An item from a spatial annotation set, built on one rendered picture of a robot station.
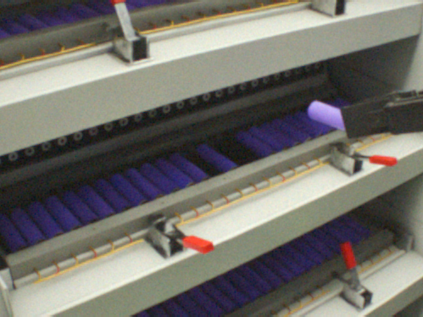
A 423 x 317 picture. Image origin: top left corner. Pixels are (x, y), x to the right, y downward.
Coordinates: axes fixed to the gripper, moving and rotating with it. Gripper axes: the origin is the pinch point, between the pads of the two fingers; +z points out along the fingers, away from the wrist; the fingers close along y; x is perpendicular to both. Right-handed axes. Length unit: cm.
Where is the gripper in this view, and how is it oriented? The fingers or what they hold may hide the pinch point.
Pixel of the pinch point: (381, 114)
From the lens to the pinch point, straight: 58.5
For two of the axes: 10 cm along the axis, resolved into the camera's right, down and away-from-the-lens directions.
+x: 2.9, 9.5, 0.9
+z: -5.3, 0.8, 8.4
